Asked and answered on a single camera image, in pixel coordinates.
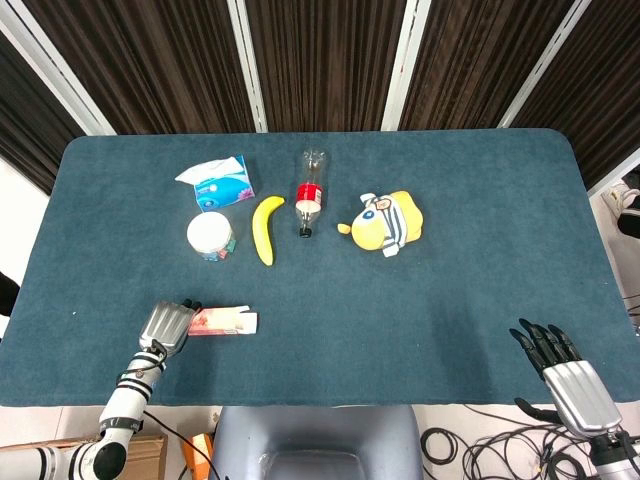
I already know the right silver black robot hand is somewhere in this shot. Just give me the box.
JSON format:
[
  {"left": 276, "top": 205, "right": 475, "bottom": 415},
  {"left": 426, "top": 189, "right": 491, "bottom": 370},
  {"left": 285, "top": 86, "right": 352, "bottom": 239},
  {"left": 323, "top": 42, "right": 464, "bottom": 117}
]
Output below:
[{"left": 508, "top": 318, "right": 624, "bottom": 442}]

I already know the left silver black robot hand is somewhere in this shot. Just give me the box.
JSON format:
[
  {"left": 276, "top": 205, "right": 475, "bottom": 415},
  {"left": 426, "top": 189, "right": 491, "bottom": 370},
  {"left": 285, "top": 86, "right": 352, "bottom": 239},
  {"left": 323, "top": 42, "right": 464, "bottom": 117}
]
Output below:
[{"left": 137, "top": 298, "right": 203, "bottom": 358}]

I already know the pink toothpaste carton box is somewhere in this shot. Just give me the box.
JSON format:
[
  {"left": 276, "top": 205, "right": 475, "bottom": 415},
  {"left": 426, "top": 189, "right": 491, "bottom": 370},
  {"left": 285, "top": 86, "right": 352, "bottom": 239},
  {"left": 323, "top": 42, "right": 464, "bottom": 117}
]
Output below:
[{"left": 187, "top": 304, "right": 260, "bottom": 338}]

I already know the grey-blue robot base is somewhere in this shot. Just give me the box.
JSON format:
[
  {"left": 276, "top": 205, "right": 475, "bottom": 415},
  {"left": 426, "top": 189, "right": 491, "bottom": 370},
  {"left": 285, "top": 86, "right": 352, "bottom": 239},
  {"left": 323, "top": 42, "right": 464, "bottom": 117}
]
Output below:
[{"left": 209, "top": 404, "right": 426, "bottom": 480}]

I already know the clear jar white lid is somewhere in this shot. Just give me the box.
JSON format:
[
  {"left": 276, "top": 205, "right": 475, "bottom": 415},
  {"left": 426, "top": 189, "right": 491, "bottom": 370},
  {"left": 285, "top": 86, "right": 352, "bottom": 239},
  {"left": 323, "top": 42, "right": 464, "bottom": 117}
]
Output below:
[{"left": 186, "top": 210, "right": 237, "bottom": 263}]

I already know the orange object on floor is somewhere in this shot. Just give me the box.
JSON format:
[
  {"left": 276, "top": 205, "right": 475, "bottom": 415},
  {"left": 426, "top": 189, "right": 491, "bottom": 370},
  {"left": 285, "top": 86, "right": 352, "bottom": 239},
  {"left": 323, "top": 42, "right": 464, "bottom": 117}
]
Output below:
[{"left": 181, "top": 432, "right": 216, "bottom": 480}]

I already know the yellow banana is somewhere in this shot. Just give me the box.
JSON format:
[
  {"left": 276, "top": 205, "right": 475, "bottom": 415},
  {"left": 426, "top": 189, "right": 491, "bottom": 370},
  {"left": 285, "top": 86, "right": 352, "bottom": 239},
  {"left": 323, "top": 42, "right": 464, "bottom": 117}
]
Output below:
[{"left": 250, "top": 195, "right": 286, "bottom": 267}]

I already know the blue tissue pack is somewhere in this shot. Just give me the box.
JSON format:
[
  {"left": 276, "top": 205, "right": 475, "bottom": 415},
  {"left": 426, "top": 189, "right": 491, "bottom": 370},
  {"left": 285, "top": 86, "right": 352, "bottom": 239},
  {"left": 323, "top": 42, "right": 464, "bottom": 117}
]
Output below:
[{"left": 174, "top": 154, "right": 257, "bottom": 212}]

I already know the blue table cloth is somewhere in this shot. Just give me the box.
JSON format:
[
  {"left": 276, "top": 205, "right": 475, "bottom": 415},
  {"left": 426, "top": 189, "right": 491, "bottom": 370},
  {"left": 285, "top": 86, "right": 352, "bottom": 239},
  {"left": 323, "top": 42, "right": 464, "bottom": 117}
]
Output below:
[{"left": 0, "top": 128, "right": 640, "bottom": 408}]

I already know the clear bottle red label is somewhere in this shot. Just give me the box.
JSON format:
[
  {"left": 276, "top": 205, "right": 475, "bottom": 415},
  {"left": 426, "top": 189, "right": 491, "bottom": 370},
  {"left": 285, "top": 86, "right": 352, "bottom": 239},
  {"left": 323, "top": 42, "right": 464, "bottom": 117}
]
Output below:
[{"left": 294, "top": 148, "right": 330, "bottom": 240}]

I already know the white sneaker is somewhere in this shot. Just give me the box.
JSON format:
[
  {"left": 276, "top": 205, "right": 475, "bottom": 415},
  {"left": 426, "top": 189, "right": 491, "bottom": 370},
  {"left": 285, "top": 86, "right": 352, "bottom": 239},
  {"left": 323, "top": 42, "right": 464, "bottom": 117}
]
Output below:
[{"left": 601, "top": 178, "right": 640, "bottom": 217}]

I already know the dark brown partition panel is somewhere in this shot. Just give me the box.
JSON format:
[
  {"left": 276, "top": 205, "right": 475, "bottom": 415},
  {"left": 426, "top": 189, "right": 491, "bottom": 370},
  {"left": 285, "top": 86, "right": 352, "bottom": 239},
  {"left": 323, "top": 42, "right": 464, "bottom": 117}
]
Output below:
[
  {"left": 244, "top": 0, "right": 410, "bottom": 133},
  {"left": 22, "top": 0, "right": 257, "bottom": 136},
  {"left": 0, "top": 29, "right": 87, "bottom": 195},
  {"left": 509, "top": 0, "right": 640, "bottom": 190},
  {"left": 398, "top": 0, "right": 585, "bottom": 132}
]

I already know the yellow striped plush toy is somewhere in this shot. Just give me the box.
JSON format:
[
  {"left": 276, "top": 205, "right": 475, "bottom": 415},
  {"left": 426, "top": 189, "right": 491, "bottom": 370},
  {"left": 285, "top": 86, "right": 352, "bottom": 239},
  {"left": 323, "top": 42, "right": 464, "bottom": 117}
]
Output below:
[{"left": 337, "top": 189, "right": 427, "bottom": 259}]

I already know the black cable tangle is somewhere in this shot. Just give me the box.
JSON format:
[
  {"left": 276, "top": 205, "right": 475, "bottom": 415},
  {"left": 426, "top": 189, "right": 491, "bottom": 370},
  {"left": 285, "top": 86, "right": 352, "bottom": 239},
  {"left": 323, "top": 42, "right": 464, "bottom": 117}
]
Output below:
[{"left": 459, "top": 403, "right": 601, "bottom": 480}]

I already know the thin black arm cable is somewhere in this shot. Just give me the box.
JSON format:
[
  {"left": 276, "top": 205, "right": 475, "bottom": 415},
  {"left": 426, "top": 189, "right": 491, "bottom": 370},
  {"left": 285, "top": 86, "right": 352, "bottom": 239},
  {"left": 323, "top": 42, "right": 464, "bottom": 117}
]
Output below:
[{"left": 143, "top": 409, "right": 224, "bottom": 480}]

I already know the black coiled cable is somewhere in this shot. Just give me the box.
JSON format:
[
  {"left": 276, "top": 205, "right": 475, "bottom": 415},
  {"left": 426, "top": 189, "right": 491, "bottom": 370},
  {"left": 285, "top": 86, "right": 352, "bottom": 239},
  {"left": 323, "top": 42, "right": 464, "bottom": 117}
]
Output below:
[{"left": 420, "top": 426, "right": 460, "bottom": 465}]

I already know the white partition post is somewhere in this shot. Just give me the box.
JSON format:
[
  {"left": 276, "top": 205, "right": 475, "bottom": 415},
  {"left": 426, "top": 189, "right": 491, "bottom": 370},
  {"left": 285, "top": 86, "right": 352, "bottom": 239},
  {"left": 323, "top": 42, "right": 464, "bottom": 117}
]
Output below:
[
  {"left": 0, "top": 0, "right": 117, "bottom": 137},
  {"left": 497, "top": 0, "right": 595, "bottom": 130},
  {"left": 380, "top": 0, "right": 434, "bottom": 132},
  {"left": 226, "top": 0, "right": 270, "bottom": 134}
]

